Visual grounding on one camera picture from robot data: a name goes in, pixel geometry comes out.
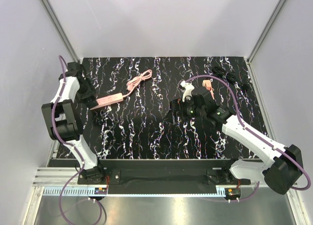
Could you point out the wooden red socket power strip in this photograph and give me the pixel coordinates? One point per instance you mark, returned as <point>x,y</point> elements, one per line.
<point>208,85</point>

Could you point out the grey slotted cable duct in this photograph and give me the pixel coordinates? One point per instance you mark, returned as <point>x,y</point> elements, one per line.
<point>75,191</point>

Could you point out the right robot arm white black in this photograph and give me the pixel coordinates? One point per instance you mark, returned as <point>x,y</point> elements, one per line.
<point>280,166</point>

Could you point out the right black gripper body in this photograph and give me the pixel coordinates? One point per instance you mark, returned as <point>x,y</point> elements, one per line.
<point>188,109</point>

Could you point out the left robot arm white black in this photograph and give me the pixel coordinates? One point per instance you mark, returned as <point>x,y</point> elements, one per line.
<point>64,124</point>

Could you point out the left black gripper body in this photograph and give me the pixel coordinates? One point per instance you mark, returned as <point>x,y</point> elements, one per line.
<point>86,91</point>

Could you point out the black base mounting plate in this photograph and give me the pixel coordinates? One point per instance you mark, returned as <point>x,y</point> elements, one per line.
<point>160,176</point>

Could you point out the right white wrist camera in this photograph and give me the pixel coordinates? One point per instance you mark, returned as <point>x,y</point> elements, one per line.
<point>187,91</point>

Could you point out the pink plug adapter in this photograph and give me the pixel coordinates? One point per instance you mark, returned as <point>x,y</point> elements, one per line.
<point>207,84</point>

